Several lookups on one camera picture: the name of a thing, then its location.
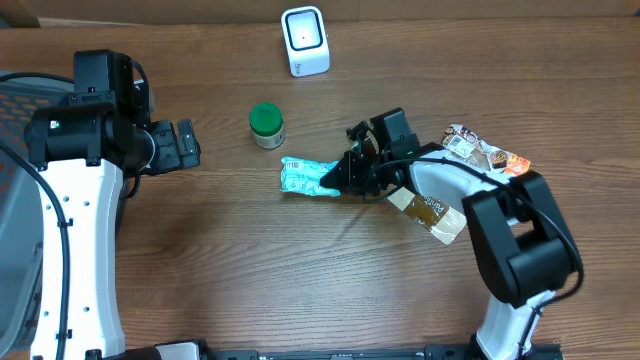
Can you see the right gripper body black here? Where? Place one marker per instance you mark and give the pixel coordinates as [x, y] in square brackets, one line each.
[373, 184]

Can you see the small orange white box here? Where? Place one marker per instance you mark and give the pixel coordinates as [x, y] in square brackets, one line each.
[517, 165]

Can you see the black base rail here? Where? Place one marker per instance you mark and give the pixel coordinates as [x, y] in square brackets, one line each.
[345, 355]

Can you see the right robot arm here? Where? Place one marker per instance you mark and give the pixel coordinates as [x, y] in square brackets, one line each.
[523, 248]

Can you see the cardboard strip at table edge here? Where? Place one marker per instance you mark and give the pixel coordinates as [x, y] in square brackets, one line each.
[33, 13]

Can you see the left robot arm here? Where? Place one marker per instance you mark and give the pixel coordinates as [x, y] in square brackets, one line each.
[83, 153]

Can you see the green capped bottle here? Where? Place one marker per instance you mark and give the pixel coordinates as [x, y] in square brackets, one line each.
[267, 126]

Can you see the beige brown snack pouch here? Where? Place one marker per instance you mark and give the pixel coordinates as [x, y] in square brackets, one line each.
[433, 199]

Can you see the grey plastic mesh basket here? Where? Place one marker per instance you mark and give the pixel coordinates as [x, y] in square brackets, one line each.
[21, 212]

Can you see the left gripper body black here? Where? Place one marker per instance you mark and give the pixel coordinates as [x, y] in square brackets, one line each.
[185, 145]

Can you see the teal snack packet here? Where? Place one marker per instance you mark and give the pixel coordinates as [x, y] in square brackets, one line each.
[303, 177]

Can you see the white barcode scanner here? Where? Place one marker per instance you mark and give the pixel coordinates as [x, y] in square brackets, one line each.
[306, 41]

